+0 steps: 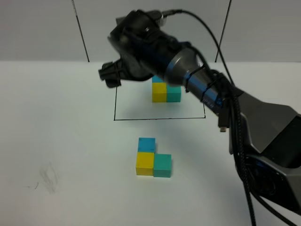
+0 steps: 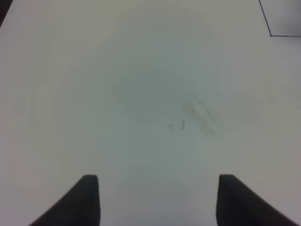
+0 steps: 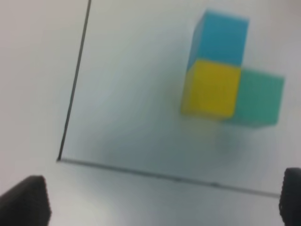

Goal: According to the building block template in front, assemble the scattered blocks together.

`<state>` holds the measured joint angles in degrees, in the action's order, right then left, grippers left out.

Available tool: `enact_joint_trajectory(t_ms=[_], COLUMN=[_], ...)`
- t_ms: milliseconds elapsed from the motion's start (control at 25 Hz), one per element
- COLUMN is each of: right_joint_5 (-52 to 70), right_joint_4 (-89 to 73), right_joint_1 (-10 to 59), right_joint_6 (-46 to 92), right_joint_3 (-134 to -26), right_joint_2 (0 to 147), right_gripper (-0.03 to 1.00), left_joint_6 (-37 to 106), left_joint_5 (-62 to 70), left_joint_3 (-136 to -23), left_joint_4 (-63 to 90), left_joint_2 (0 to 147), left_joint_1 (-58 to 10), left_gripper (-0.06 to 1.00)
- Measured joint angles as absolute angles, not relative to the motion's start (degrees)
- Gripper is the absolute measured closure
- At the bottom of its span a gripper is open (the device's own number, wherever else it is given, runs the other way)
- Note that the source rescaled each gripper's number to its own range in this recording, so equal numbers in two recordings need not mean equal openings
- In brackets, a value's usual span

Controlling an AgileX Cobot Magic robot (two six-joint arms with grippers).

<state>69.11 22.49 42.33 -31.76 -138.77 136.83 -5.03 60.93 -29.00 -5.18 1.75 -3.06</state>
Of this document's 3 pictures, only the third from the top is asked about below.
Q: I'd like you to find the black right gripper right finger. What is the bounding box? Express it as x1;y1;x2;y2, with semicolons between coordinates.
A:
279;168;301;226

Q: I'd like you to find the yellow template block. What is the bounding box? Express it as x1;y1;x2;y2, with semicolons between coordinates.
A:
181;59;241;119

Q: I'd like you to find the green template block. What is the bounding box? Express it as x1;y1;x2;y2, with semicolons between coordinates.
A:
224;68;285;128

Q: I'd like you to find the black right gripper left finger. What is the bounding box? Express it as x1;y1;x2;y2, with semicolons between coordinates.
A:
0;175;52;226

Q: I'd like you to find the blue template block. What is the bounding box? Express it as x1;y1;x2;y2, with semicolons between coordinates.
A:
186;10;249;71

